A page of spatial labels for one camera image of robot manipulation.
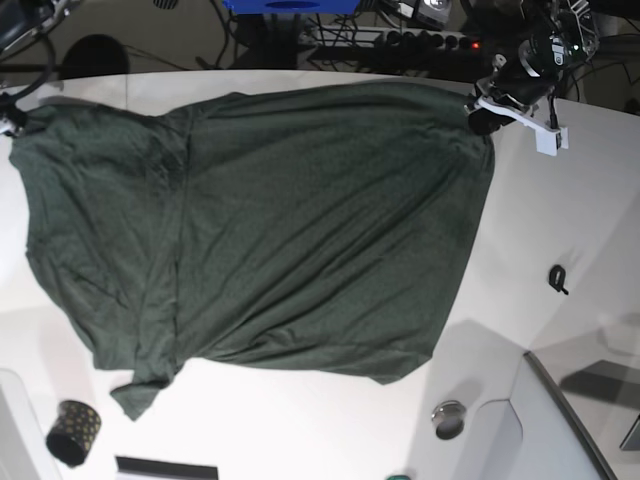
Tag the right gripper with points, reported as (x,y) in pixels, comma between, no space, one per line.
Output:
(13,119)

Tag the black white flat device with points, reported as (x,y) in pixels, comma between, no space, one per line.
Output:
(134,468)

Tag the black patterned cup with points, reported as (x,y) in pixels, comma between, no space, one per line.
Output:
(73,433)

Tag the dark green t-shirt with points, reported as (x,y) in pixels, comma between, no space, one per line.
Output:
(323,229)

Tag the blue box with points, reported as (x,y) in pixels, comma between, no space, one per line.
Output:
(246,7)

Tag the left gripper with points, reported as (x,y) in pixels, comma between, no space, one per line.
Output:
(517,82)

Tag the black round stool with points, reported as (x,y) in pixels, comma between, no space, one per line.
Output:
(94,56)

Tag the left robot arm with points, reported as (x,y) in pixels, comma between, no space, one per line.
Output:
(562,36)

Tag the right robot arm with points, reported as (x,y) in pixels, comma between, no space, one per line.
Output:
(25,24)

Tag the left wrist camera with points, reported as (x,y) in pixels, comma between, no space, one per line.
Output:
(551,142)

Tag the small black clip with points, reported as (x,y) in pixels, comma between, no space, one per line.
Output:
(557,279)

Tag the white power strip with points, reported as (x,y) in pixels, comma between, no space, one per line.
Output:
(377,37)

